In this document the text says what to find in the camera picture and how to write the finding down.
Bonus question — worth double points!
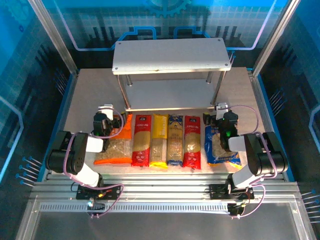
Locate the red pasta bag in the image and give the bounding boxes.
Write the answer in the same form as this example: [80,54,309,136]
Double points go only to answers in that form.
[182,114,202,170]
[131,114,153,168]

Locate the blue spaghetti bag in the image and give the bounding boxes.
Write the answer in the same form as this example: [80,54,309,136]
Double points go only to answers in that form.
[166,114,185,167]

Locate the yellow spaghetti bag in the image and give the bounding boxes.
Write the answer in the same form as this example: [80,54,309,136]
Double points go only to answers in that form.
[149,113,169,168]

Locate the white two-tier metal shelf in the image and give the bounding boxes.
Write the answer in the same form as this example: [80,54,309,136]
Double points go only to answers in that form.
[111,37,232,113]

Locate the blue and white pasta bag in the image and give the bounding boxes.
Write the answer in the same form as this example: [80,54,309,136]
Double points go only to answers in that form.
[203,124,243,167]

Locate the orange macaroni pasta bag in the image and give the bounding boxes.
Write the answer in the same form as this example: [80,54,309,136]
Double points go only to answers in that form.
[93,113,133,166]

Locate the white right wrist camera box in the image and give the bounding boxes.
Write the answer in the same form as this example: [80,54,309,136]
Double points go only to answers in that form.
[214,101,230,120]

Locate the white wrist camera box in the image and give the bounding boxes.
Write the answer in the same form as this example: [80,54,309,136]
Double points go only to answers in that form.
[97,103,115,120]
[214,101,230,120]

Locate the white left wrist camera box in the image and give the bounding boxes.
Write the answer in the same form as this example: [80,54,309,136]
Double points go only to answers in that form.
[97,103,115,120]

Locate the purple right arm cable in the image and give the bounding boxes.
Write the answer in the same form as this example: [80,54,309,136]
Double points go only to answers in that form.
[228,104,278,180]

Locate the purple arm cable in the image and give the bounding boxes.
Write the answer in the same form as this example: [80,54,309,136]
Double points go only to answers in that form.
[62,113,125,181]
[228,104,278,180]

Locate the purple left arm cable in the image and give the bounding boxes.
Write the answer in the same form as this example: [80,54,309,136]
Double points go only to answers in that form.
[62,113,125,181]

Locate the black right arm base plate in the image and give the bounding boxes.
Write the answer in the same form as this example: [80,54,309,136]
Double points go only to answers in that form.
[209,183,255,201]

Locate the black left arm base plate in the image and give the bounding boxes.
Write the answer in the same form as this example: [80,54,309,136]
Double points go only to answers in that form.
[76,183,123,201]

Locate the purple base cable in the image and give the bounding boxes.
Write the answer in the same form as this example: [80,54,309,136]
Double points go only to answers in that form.
[231,184,266,220]
[89,183,125,220]

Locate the aluminium front frame rails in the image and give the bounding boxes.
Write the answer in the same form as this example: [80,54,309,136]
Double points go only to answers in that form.
[29,173,301,202]

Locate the grey slotted cable duct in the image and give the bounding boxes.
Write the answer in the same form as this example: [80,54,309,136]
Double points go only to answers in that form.
[39,201,231,214]

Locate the aluminium upright post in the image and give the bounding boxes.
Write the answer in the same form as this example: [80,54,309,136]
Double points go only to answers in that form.
[27,0,79,75]
[251,0,302,74]

